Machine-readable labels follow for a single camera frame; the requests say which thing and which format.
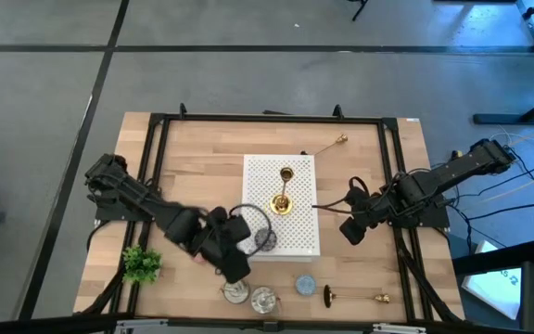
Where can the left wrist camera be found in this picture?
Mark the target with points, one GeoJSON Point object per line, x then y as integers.
{"type": "Point", "coordinates": [238, 228]}

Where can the grey metal bracket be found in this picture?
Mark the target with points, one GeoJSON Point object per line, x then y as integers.
{"type": "Point", "coordinates": [399, 329]}
{"type": "Point", "coordinates": [142, 325]}

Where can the pink patterned ceramic candle holder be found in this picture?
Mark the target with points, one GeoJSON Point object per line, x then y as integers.
{"type": "Point", "coordinates": [198, 260]}

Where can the black metal table frame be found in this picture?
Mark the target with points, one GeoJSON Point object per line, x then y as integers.
{"type": "Point", "coordinates": [248, 118]}

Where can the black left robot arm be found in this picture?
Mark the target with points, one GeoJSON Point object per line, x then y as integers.
{"type": "Point", "coordinates": [123, 190]}

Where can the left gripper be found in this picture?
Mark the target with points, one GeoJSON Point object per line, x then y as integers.
{"type": "Point", "coordinates": [211, 236]}

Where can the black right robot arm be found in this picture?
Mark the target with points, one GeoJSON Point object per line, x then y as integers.
{"type": "Point", "coordinates": [457, 169]}

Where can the purple patterned ceramic candle holder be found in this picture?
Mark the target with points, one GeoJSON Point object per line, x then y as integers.
{"type": "Point", "coordinates": [265, 240]}

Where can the tall brass candlestick holder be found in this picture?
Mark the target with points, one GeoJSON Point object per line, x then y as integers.
{"type": "Point", "coordinates": [281, 205]}

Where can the white printed box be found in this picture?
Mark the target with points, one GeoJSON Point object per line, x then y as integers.
{"type": "Point", "coordinates": [494, 287]}

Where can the silver glass jar candle holder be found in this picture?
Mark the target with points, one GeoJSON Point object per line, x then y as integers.
{"type": "Point", "coordinates": [263, 300]}
{"type": "Point", "coordinates": [237, 292]}

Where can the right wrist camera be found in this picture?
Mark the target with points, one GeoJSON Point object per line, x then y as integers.
{"type": "Point", "coordinates": [357, 196]}

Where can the small green artificial plant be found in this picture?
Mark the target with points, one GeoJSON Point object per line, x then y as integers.
{"type": "Point", "coordinates": [141, 264]}

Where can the blue patterned ceramic candle holder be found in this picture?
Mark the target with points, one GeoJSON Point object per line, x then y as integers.
{"type": "Point", "coordinates": [305, 285]}

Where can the yellow power plug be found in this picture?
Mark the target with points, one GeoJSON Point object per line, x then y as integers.
{"type": "Point", "coordinates": [456, 153]}

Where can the small white label sticker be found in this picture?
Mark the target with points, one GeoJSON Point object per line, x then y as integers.
{"type": "Point", "coordinates": [412, 120]}

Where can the black crossbar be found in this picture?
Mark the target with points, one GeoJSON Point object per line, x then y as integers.
{"type": "Point", "coordinates": [63, 324]}

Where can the white perforated metal stand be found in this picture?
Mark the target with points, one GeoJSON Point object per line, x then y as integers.
{"type": "Point", "coordinates": [295, 185]}

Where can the black beam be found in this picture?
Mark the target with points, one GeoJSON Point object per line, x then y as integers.
{"type": "Point", "coordinates": [499, 256]}

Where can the table-level camera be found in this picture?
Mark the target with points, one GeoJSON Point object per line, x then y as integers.
{"type": "Point", "coordinates": [270, 326]}

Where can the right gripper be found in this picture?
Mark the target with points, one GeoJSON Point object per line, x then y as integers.
{"type": "Point", "coordinates": [372, 209]}

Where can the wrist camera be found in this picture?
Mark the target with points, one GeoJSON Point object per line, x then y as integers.
{"type": "Point", "coordinates": [357, 196]}
{"type": "Point", "coordinates": [238, 228]}

